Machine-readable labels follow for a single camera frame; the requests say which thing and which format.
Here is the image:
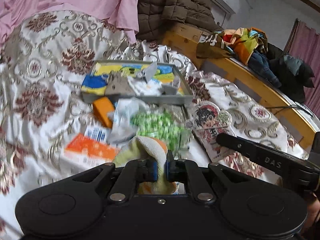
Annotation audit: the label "blue jeans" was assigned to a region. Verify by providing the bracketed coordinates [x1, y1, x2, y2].
[247, 50, 282, 88]

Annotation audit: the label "colourful patchwork cloth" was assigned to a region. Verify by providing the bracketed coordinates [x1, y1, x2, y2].
[217, 27, 269, 65]

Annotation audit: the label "brown printed cloth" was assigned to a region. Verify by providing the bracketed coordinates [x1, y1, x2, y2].
[196, 29, 234, 60]

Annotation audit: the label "white quilted cloth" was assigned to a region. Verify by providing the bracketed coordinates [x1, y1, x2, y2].
[127, 76, 163, 97]

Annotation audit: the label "orange sponge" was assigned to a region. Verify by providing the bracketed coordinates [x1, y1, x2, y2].
[92, 97, 116, 128]

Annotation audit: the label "black cable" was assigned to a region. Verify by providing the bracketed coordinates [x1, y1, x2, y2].
[267, 104, 314, 117]

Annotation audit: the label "pink curtain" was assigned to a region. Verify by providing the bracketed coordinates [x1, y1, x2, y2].
[284, 17, 320, 118]

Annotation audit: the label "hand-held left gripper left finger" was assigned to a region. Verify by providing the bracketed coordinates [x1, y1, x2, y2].
[71, 158, 158, 203]

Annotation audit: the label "brown quilted jacket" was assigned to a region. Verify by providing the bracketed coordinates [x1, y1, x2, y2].
[137, 0, 223, 42]

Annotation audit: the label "striped yellow orange towel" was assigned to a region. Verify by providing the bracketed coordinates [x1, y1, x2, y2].
[112, 135, 185, 195]

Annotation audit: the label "beige drawstring pouch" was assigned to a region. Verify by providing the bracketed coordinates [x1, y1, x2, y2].
[106, 71, 129, 95]

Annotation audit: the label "floral satin blanket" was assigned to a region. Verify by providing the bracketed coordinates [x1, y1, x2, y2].
[0, 9, 310, 230]

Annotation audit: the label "green patterned plastic bag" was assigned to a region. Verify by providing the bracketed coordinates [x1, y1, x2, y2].
[130, 110, 193, 153]

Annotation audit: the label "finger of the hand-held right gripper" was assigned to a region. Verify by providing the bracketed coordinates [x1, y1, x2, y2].
[216, 133, 310, 178]

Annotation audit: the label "wooden bed frame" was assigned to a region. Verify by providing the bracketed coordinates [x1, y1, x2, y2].
[161, 23, 320, 150]

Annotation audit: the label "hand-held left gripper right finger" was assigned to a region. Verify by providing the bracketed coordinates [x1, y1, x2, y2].
[164, 150, 250, 204]

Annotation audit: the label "clear plastic packet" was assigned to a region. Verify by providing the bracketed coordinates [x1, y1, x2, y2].
[107, 99, 150, 143]

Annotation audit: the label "dark jacket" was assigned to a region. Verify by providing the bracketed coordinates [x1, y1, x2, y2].
[267, 42, 315, 104]

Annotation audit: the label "grey tray with cartoon print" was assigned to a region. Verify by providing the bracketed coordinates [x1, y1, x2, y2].
[81, 59, 194, 105]

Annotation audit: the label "orange white box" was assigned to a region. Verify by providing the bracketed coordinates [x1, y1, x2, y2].
[64, 133, 120, 163]

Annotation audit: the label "grey cloth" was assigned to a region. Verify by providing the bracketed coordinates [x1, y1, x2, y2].
[136, 61, 159, 83]
[162, 76, 182, 95]

